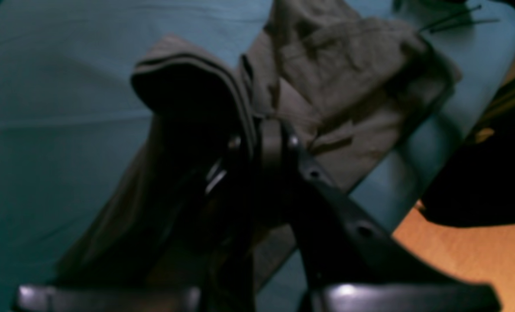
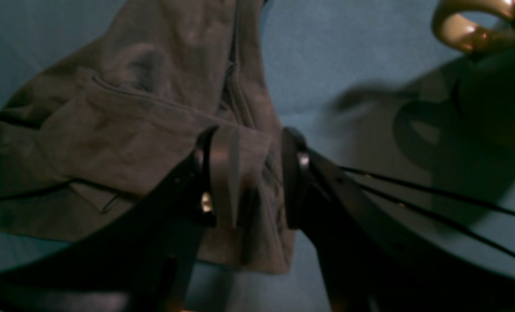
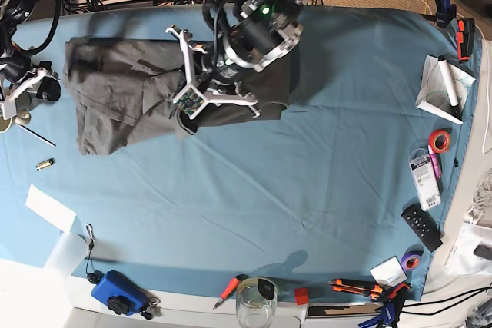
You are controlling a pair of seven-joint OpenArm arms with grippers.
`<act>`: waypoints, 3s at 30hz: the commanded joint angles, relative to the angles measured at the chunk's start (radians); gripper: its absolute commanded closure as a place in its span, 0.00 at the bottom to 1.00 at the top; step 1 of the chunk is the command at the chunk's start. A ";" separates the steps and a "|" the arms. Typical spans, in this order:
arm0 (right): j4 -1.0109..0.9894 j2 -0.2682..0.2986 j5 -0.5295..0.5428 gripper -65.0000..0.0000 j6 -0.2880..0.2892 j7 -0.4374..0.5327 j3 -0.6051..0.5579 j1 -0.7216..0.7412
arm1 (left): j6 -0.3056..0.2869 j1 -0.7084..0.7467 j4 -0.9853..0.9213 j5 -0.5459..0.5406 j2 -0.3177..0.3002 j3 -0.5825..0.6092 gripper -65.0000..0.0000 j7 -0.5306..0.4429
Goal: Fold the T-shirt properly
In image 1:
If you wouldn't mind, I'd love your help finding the black cable tie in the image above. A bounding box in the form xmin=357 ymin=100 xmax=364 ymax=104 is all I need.
xmin=418 ymin=4 xmax=482 ymax=32
xmin=428 ymin=19 xmax=500 ymax=33

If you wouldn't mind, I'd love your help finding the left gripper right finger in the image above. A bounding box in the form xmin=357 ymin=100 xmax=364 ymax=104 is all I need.
xmin=259 ymin=119 xmax=501 ymax=312

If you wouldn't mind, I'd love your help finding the blue table cloth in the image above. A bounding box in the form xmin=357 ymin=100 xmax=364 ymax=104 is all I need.
xmin=0 ymin=0 xmax=515 ymax=312

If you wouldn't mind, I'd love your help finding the dark grey T-shirt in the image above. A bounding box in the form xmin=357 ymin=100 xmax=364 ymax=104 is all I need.
xmin=57 ymin=0 xmax=461 ymax=276

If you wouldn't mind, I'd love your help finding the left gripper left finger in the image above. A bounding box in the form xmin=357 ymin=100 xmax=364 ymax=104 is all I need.
xmin=13 ymin=135 xmax=255 ymax=312

